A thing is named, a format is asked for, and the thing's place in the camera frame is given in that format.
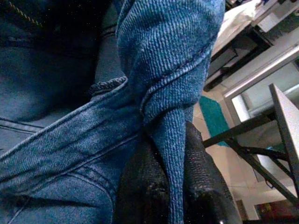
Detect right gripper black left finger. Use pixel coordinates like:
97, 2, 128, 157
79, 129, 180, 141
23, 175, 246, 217
113, 134, 172, 224

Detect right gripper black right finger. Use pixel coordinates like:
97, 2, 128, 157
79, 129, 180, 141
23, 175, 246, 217
183, 120, 242, 224

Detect blue denim shorts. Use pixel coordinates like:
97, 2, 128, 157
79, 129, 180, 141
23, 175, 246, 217
0, 0, 226, 224

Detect white folding table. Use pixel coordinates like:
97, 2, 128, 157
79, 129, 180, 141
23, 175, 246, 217
202, 83, 299, 206

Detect white glass-door cabinet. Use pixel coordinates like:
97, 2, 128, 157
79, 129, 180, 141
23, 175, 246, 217
203, 0, 299, 91

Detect teal floor rug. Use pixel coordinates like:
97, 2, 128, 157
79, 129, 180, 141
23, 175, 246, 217
198, 96, 232, 148

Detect white framed glass door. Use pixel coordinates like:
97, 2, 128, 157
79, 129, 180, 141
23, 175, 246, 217
223, 44, 299, 131

